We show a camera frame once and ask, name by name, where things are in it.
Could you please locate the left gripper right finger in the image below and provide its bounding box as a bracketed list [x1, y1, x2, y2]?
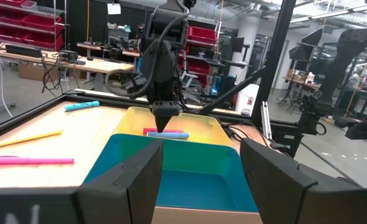
[239, 138, 318, 224]

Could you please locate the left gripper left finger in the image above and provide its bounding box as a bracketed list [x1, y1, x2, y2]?
[76, 139, 164, 224]

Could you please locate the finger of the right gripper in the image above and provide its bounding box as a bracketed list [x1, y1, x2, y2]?
[164, 104, 180, 133]
[152, 104, 167, 133]

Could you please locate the red marker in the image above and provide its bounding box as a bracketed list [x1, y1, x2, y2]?
[142, 128, 185, 136]

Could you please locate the blue marker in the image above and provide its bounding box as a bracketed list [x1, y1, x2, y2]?
[146, 131, 190, 140]
[63, 100, 101, 113]

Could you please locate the pink pen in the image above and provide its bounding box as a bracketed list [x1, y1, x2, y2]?
[0, 154, 75, 166]

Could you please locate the yellow pen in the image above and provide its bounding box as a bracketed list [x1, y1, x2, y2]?
[0, 129, 64, 150]

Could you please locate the red storage bin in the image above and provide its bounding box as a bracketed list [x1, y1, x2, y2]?
[0, 7, 24, 24]
[188, 26, 218, 44]
[23, 32, 65, 50]
[22, 14, 63, 32]
[0, 24, 26, 43]
[183, 57, 209, 75]

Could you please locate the yellow plastic bin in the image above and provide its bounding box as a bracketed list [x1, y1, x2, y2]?
[113, 106, 235, 147]

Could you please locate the wooden workbench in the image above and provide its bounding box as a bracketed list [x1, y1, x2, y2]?
[0, 46, 135, 75]

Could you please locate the black floor tape strip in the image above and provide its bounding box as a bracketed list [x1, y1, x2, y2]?
[298, 139, 363, 189]

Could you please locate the blue plastic bin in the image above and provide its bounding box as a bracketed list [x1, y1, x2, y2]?
[83, 133, 259, 213]

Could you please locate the white waste bin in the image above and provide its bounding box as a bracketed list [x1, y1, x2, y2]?
[235, 83, 261, 116]

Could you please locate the white paper sign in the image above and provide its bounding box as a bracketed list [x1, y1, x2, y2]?
[106, 2, 122, 16]

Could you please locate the metal shelf rack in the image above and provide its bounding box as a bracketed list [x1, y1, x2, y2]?
[0, 0, 67, 52]

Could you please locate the cardboard box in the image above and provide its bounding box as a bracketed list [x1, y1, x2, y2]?
[17, 62, 60, 82]

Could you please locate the black flat box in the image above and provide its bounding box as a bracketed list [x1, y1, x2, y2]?
[5, 44, 43, 58]

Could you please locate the silver aluminium rail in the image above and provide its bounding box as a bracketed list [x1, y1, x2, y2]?
[260, 101, 273, 140]

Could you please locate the black aluminium frame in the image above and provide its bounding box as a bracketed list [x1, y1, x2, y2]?
[0, 0, 298, 159]

